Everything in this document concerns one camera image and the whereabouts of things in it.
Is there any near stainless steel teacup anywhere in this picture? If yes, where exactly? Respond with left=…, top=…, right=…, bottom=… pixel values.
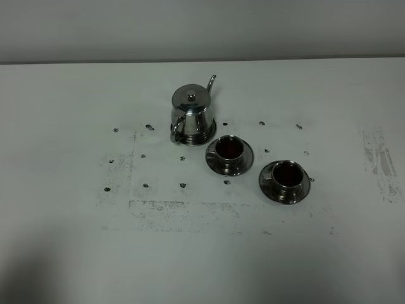
left=261, top=160, right=304, bottom=188

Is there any near stainless steel saucer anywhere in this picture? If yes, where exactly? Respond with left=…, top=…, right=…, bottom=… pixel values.
left=258, top=161, right=311, bottom=205

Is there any far stainless steel teacup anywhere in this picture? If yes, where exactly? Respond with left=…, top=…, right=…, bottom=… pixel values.
left=205, top=135, right=245, bottom=163

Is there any stainless steel teapot coaster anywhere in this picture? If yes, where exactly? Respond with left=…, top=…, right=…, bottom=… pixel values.
left=170, top=117, right=216, bottom=146

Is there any stainless steel teacup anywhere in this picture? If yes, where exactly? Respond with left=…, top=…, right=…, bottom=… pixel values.
left=261, top=160, right=304, bottom=188
left=205, top=135, right=245, bottom=163

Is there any stainless steel saucer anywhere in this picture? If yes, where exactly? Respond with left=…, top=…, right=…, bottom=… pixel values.
left=258, top=161, right=311, bottom=205
left=205, top=139, right=254, bottom=176

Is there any far stainless steel saucer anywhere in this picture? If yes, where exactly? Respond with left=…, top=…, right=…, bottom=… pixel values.
left=205, top=139, right=254, bottom=176

